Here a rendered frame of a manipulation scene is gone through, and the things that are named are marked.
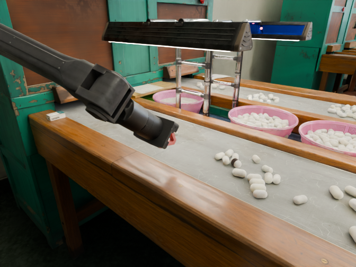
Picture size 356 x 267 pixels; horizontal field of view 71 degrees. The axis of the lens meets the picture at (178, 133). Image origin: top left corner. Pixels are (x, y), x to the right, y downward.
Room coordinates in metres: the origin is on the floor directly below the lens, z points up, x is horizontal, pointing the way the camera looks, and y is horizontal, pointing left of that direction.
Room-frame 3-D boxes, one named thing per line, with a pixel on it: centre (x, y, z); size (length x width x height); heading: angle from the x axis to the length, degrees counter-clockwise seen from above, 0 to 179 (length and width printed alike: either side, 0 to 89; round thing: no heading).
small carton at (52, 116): (0.92, 0.48, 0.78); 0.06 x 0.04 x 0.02; 139
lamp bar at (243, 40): (0.90, 0.05, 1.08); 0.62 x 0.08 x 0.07; 49
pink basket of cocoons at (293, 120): (0.94, -0.34, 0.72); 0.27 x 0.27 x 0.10
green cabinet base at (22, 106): (1.63, 0.41, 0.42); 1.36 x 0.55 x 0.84; 139
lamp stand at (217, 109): (1.26, -0.27, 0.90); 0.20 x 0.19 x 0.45; 49
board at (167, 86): (1.37, 0.16, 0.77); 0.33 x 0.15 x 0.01; 139
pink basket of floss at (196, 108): (1.23, -0.01, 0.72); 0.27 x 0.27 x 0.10
